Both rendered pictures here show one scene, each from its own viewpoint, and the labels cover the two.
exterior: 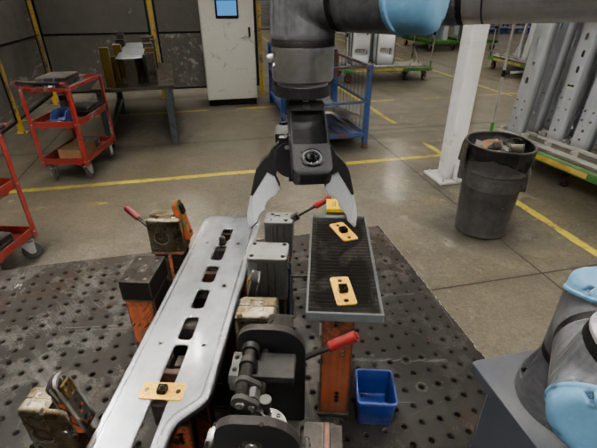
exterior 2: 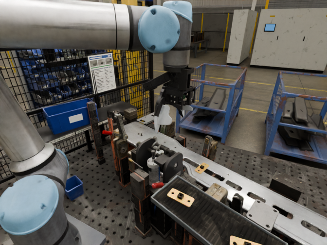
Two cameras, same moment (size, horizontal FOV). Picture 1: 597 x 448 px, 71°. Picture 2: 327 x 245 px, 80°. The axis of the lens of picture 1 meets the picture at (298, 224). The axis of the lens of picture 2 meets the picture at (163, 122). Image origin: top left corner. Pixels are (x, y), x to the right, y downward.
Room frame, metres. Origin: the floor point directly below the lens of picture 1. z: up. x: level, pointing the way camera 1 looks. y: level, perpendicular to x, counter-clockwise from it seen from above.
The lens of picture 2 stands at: (0.87, -0.46, 1.67)
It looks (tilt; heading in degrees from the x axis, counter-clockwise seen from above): 28 degrees down; 130
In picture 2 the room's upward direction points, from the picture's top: straight up
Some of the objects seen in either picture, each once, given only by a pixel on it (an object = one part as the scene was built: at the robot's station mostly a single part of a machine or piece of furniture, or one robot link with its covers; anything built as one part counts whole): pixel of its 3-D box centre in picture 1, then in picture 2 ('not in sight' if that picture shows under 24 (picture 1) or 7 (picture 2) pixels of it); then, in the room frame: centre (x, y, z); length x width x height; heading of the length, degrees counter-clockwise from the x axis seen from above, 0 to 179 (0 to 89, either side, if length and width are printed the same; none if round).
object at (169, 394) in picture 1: (162, 389); (202, 167); (0.53, 0.26, 1.01); 0.08 x 0.04 x 0.01; 87
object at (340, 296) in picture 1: (343, 288); (180, 196); (0.63, -0.08, 1.17); 0.08 x 0.04 x 0.01; 6
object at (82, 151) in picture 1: (72, 124); not in sight; (4.15, 2.28, 0.49); 0.81 x 0.46 x 0.97; 1
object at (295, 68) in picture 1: (299, 65); (176, 57); (0.53, 0.00, 1.58); 0.08 x 0.08 x 0.05
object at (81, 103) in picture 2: not in sight; (72, 114); (-0.38, 0.06, 1.09); 0.30 x 0.17 x 0.13; 79
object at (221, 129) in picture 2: not in sight; (212, 99); (-0.47, 2.45, 0.47); 1.20 x 0.80 x 0.95; 102
